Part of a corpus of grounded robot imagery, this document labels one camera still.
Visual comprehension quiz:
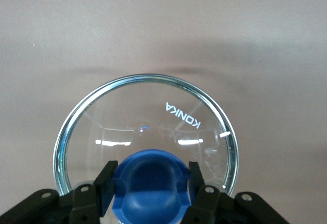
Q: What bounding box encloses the brown table mat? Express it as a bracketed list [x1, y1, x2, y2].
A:
[0, 0, 327, 224]

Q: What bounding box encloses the glass lid with blue knob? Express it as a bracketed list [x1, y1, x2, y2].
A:
[52, 73, 239, 224]

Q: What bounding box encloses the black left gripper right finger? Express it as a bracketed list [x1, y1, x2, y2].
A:
[181, 160, 228, 224]

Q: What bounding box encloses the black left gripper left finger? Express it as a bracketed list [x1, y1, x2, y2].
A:
[72, 160, 119, 224]

